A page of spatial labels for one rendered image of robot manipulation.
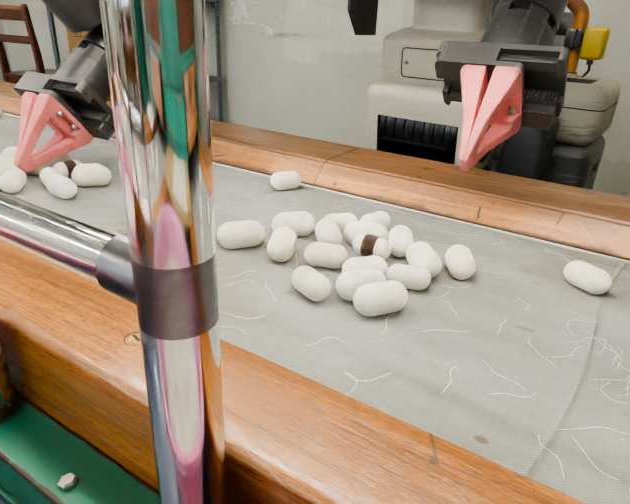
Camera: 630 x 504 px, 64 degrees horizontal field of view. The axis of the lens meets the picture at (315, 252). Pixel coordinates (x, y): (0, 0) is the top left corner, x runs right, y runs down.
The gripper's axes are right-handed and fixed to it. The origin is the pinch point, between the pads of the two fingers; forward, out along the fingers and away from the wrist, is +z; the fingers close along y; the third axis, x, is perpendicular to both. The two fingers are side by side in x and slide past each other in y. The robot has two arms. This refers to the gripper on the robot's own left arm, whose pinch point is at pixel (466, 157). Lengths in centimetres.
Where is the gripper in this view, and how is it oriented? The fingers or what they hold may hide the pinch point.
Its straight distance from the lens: 42.7
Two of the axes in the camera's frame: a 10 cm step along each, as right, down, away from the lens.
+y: 8.4, 2.5, -4.8
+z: -4.3, 8.5, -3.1
